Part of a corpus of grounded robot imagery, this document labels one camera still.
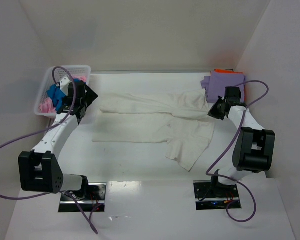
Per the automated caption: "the white t shirt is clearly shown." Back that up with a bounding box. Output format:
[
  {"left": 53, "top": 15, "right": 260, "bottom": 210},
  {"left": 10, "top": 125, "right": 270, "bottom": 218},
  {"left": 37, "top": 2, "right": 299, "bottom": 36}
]
[{"left": 92, "top": 89, "right": 215, "bottom": 172}]

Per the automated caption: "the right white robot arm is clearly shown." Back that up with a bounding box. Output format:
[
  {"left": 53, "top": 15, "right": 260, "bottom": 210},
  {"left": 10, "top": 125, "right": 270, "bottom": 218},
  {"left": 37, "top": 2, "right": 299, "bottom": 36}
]
[{"left": 208, "top": 86, "right": 276, "bottom": 191}]

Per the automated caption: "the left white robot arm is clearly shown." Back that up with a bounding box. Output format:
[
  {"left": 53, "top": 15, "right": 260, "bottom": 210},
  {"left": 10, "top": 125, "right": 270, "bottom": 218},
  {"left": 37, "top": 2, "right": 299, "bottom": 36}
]
[{"left": 18, "top": 81, "right": 98, "bottom": 199}]

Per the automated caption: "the folded purple t shirt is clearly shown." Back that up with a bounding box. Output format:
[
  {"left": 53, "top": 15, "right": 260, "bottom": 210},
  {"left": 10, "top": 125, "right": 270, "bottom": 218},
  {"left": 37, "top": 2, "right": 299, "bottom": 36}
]
[{"left": 200, "top": 70, "right": 246, "bottom": 104}]

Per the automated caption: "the folded orange t shirt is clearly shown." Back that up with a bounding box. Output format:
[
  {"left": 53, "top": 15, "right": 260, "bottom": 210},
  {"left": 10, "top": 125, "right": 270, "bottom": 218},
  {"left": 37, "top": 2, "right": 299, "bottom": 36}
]
[{"left": 214, "top": 68, "right": 244, "bottom": 75}]

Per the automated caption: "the blue t shirt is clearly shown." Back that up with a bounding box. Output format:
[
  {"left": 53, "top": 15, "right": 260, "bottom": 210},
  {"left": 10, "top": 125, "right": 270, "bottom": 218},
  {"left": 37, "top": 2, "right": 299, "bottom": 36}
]
[{"left": 46, "top": 84, "right": 66, "bottom": 112}]

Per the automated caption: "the pink t shirt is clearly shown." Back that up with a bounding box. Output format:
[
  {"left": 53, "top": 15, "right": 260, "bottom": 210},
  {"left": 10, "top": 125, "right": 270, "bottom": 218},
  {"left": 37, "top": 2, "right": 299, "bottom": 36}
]
[{"left": 37, "top": 72, "right": 88, "bottom": 115}]

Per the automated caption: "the white plastic basket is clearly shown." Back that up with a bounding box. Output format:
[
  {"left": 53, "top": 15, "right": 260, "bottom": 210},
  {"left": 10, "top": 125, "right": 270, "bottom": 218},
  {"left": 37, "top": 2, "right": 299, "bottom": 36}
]
[{"left": 33, "top": 65, "right": 91, "bottom": 119}]

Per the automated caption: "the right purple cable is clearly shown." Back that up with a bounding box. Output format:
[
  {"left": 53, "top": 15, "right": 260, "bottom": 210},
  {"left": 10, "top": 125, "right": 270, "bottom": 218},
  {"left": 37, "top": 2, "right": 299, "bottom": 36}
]
[{"left": 205, "top": 79, "right": 270, "bottom": 223}]

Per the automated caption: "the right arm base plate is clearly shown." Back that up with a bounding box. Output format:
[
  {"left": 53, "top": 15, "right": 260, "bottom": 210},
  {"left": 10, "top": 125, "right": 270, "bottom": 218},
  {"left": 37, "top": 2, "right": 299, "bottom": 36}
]
[{"left": 193, "top": 181, "right": 242, "bottom": 211}]

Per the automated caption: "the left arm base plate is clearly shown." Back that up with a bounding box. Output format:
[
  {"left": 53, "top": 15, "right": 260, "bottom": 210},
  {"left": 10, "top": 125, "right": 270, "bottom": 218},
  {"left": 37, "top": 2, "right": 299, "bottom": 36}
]
[{"left": 58, "top": 183, "right": 107, "bottom": 213}]

